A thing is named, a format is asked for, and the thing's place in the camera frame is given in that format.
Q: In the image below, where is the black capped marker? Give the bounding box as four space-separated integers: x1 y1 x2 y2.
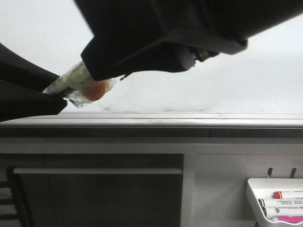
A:
258 199 303 208
261 207 303 219

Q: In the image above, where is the black hook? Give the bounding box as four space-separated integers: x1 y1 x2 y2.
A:
290 167 296 178
267 167 273 178

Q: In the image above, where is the pink eraser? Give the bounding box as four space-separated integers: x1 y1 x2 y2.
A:
274 216 303 224

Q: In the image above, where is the white marker holder tray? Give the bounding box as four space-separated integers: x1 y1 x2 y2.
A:
246 178 303 227

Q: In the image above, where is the black capped marker upper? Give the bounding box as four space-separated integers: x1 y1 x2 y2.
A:
258 199 303 208

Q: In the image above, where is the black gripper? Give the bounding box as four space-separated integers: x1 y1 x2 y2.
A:
76 0 303 55

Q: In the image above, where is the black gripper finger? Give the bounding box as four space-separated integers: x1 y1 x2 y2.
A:
81 38 196 81
0 44 67 122

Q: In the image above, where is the black and white whiteboard marker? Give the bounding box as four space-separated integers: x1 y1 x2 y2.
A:
43 61 92 95

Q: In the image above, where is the red magnet with clear tape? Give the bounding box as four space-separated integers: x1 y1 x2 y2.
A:
64 79 116 108

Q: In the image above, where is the right black hook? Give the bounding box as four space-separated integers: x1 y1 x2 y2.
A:
290 167 296 178

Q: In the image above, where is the left black hook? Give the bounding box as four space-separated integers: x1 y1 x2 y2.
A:
267 167 273 178

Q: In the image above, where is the red capped marker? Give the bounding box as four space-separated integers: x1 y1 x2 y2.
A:
272 191 303 200

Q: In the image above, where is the black capped marker lower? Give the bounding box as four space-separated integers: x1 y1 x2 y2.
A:
261 207 303 219

